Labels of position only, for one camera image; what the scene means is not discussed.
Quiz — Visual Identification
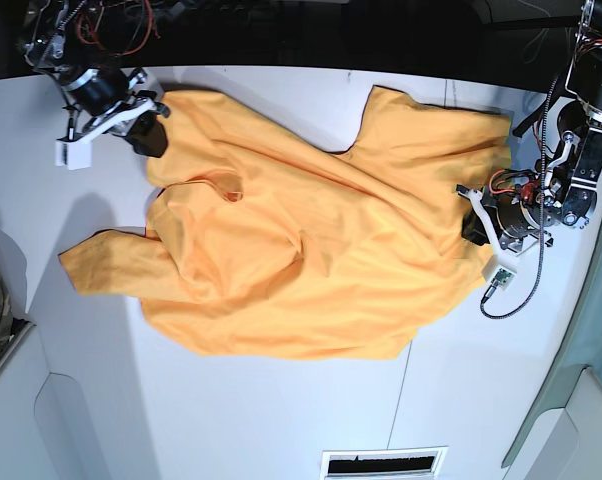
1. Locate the white bin right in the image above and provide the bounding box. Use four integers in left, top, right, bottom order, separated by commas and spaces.
500, 364, 602, 480

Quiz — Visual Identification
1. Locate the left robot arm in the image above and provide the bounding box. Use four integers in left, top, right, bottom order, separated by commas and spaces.
462, 1, 602, 253

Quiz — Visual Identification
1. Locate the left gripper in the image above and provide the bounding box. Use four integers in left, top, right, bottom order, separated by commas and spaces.
461, 169, 554, 250

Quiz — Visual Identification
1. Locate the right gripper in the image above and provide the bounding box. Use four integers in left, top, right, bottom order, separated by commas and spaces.
60, 67, 171, 158

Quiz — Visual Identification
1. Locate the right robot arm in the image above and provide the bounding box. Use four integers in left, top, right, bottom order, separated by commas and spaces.
18, 1, 170, 170

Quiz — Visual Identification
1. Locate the yellow t-shirt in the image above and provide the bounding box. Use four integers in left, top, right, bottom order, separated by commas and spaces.
59, 86, 510, 360

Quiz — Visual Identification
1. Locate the orange wire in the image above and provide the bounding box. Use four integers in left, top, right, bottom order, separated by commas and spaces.
75, 0, 162, 59

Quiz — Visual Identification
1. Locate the white bin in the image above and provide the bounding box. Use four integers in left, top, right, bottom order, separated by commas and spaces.
500, 364, 602, 480
0, 319, 162, 480

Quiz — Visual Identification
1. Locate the white bin left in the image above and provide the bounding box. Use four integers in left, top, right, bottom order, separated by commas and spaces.
0, 319, 162, 480

